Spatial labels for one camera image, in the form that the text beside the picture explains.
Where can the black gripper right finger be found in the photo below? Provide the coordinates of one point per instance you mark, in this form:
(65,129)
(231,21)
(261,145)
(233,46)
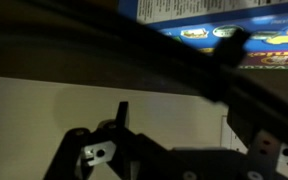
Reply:
(264,156)

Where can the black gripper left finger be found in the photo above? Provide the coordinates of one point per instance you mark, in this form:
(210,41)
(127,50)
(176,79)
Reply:
(70,156)

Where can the blue snack box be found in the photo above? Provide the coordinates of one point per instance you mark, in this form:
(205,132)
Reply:
(184,8)

